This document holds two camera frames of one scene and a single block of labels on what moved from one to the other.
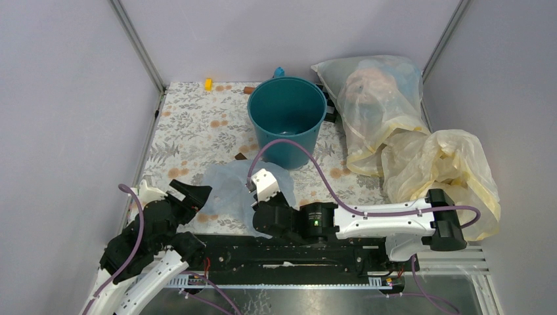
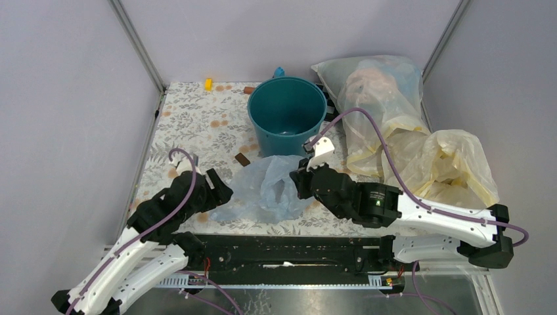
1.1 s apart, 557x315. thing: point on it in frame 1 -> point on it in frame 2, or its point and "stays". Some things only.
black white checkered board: (330, 114) stays
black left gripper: (195, 196) -> (222, 193)
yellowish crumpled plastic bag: (450, 160) stays
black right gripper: (279, 195) -> (300, 178)
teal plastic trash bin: (286, 107) stays
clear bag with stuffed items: (375, 96) stays
